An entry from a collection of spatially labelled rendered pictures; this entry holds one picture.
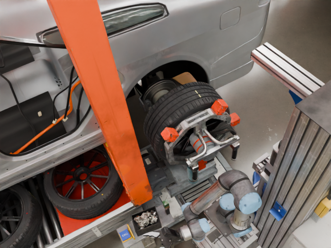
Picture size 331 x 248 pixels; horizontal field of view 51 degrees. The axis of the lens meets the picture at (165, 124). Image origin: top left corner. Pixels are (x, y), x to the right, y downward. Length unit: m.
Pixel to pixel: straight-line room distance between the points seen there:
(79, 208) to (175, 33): 1.55
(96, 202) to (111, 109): 1.30
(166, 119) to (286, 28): 2.81
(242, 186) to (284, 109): 2.26
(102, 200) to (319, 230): 1.64
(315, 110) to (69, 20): 0.96
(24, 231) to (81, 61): 1.84
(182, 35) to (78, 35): 1.15
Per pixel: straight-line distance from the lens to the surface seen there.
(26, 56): 3.73
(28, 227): 3.07
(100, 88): 1.65
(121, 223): 3.16
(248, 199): 1.80
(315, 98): 1.45
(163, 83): 2.83
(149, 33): 2.31
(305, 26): 4.98
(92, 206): 2.93
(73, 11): 1.37
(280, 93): 4.12
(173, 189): 3.25
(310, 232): 2.05
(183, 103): 2.46
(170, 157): 2.61
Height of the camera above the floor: 3.11
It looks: 55 degrees down
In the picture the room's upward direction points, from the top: 8 degrees counter-clockwise
